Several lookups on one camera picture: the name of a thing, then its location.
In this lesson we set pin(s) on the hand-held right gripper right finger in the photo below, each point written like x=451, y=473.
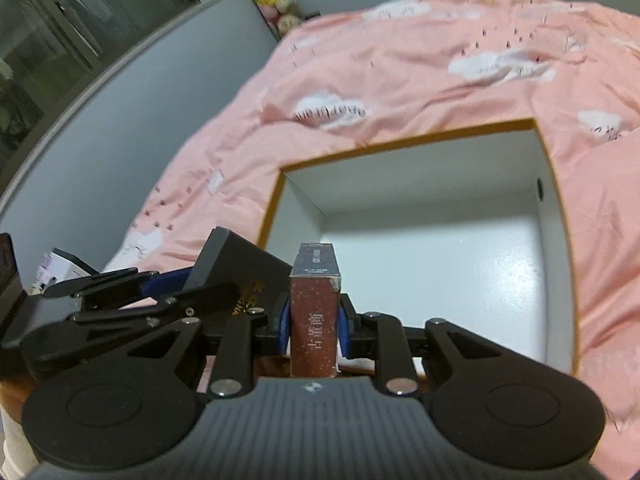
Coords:
x=343, y=327

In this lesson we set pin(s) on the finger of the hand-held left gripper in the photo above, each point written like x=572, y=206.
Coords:
x=150, y=312
x=100, y=281

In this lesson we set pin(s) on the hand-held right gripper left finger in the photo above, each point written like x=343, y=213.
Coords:
x=283, y=327

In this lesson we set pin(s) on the dark grey small box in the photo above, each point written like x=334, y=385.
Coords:
x=240, y=260

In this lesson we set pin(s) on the orange cardboard box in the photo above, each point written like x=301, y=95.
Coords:
x=425, y=260

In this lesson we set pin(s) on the small white printed box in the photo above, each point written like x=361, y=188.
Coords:
x=52, y=270

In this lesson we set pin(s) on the pink printed blanket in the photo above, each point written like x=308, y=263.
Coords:
x=400, y=85

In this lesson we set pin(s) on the glass window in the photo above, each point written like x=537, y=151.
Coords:
x=75, y=20

